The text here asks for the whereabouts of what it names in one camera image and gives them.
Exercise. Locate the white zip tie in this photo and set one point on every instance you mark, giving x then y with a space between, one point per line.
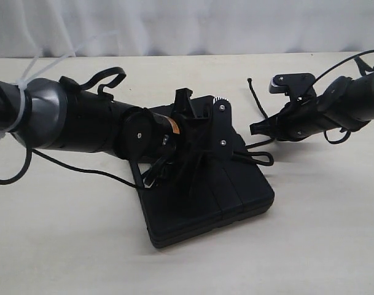
22 82

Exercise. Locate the black plastic carrying case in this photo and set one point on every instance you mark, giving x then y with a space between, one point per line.
236 189

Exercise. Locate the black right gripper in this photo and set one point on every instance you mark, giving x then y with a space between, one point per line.
294 124

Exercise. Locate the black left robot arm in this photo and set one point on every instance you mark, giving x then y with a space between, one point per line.
66 116

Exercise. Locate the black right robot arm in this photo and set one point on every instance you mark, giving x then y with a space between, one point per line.
347 104

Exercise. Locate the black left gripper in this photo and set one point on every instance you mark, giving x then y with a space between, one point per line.
193 117

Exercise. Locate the white backdrop curtain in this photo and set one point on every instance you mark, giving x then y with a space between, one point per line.
139 28

